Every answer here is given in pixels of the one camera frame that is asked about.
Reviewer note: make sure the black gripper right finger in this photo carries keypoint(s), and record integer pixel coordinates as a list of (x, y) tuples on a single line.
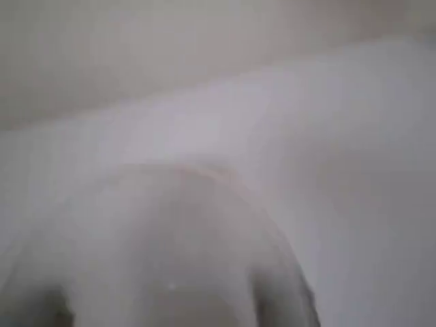
[(289, 303)]

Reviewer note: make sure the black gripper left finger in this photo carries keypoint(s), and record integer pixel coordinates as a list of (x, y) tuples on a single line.
[(56, 310)]

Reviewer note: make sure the small transparent plastic cup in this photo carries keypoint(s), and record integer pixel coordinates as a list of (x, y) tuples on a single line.
[(163, 245)]

